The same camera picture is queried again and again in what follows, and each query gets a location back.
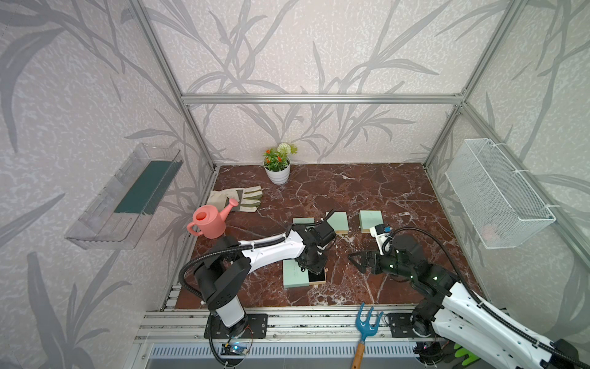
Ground mint drawer jewelry box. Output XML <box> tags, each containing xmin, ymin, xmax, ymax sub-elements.
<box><xmin>327</xmin><ymin>212</ymin><xmax>350</xmax><ymax>235</ymax></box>

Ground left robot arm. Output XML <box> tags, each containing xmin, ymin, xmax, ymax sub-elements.
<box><xmin>178</xmin><ymin>220</ymin><xmax>336</xmax><ymax>338</ymax></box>

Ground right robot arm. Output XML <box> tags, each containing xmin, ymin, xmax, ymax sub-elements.
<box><xmin>348</xmin><ymin>235</ymin><xmax>588</xmax><ymax>368</ymax></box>

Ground blue hand rake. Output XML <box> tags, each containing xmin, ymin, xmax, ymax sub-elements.
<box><xmin>351</xmin><ymin>302</ymin><xmax>384</xmax><ymax>369</ymax></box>

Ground beige gardening gloves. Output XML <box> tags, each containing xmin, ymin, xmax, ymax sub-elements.
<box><xmin>207</xmin><ymin>186</ymin><xmax>263</xmax><ymax>212</ymax></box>

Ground potted plant white pot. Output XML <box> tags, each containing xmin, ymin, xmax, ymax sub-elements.
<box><xmin>264</xmin><ymin>142</ymin><xmax>298</xmax><ymax>185</ymax></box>

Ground pink watering can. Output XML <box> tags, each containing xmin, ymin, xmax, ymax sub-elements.
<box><xmin>187</xmin><ymin>198</ymin><xmax>239</xmax><ymax>239</ymax></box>

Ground green work glove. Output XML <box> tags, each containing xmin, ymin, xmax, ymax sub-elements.
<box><xmin>453</xmin><ymin>344</ymin><xmax>480</xmax><ymax>369</ymax></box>

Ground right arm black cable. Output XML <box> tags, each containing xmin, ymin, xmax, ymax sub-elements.
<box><xmin>389</xmin><ymin>227</ymin><xmax>590</xmax><ymax>369</ymax></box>

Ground white wire mesh basket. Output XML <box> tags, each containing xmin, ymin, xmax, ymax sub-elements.
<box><xmin>446</xmin><ymin>138</ymin><xmax>556</xmax><ymax>249</ymax></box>

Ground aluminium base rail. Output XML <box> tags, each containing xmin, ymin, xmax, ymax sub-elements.
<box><xmin>133</xmin><ymin>306</ymin><xmax>526</xmax><ymax>358</ymax></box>

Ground clear plastic wall shelf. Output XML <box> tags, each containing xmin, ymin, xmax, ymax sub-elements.
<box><xmin>65</xmin><ymin>143</ymin><xmax>184</xmax><ymax>250</ymax></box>

